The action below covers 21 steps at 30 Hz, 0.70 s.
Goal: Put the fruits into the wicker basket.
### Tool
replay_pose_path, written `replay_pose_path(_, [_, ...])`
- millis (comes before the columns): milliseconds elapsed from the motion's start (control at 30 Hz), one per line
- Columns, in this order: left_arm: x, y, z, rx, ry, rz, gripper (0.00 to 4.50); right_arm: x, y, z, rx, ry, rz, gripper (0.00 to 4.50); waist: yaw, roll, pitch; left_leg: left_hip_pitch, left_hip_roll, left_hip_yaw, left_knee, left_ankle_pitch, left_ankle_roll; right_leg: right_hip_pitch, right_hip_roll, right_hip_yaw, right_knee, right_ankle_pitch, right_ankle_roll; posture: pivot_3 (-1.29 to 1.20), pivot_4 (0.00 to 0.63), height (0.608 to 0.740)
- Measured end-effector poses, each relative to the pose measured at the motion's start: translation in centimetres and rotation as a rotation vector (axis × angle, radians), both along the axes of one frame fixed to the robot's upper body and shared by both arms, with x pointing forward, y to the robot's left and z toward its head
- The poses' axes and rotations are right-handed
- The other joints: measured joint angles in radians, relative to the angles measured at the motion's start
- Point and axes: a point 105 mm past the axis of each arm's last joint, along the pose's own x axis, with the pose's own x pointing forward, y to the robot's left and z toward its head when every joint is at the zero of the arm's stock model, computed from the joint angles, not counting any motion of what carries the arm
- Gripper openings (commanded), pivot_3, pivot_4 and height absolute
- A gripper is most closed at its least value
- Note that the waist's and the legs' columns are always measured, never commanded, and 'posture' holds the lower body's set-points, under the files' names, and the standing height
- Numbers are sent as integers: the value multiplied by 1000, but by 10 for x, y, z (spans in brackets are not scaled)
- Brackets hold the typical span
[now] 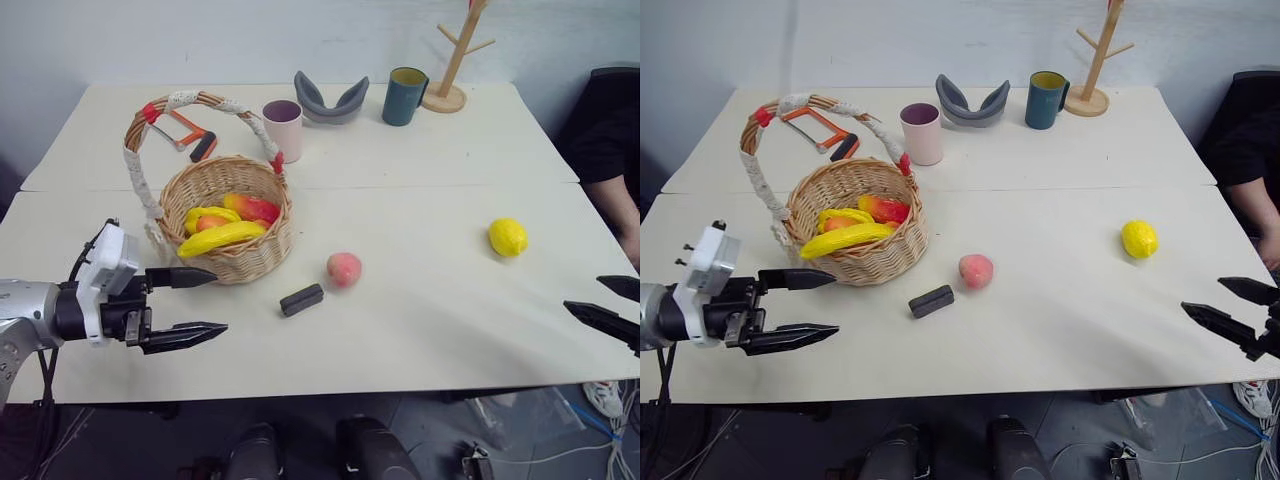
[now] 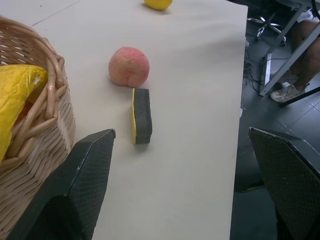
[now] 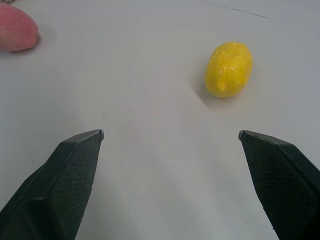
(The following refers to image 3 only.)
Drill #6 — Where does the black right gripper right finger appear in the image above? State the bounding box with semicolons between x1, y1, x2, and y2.
238;129;320;240

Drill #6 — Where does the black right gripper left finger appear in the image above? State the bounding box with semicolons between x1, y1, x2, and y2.
0;129;105;240

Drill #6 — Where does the yellow lemon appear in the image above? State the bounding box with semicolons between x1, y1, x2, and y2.
204;41;254;99

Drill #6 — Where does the pink mango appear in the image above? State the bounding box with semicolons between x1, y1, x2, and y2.
0;4;42;53

